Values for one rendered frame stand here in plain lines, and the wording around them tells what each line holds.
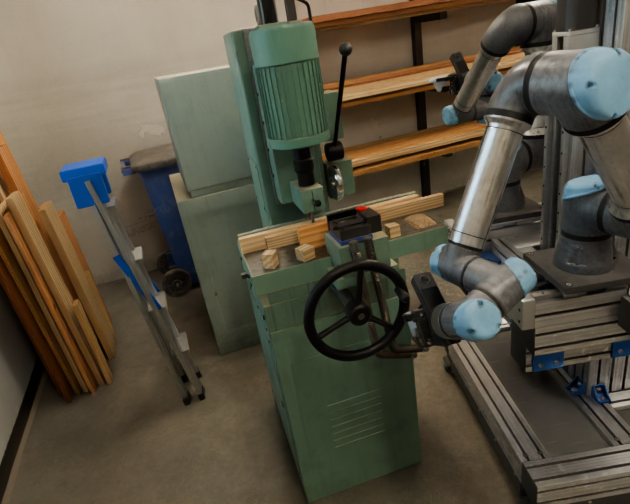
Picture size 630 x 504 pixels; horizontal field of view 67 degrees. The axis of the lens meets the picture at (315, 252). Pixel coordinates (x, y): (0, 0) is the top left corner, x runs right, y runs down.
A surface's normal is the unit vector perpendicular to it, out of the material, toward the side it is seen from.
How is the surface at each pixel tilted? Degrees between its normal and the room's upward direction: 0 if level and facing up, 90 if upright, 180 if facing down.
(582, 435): 0
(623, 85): 84
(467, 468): 0
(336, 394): 90
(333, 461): 90
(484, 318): 60
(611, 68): 84
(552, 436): 0
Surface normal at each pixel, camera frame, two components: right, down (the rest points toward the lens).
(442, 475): -0.15, -0.90
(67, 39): 0.33, 0.33
